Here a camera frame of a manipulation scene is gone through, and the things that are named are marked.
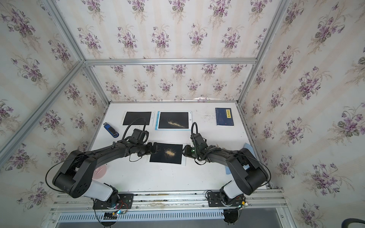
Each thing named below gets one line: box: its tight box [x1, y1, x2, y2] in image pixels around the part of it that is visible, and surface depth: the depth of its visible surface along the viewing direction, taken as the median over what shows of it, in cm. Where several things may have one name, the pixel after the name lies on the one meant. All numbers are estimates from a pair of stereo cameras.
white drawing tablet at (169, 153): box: [145, 142, 188, 167], surface depth 90 cm
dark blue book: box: [214, 107, 235, 127], surface depth 111 cm
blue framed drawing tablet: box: [154, 111, 193, 131], surface depth 109 cm
